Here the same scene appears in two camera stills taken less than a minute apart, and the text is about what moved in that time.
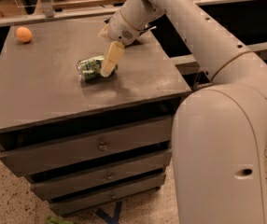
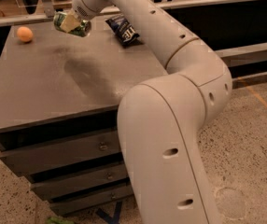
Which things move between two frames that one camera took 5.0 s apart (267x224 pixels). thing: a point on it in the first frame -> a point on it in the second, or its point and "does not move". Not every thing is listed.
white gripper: [119, 28] -> [81, 8]
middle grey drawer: [78, 182] does not move
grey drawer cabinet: [83, 144] does not move
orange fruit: [23, 35] does not move
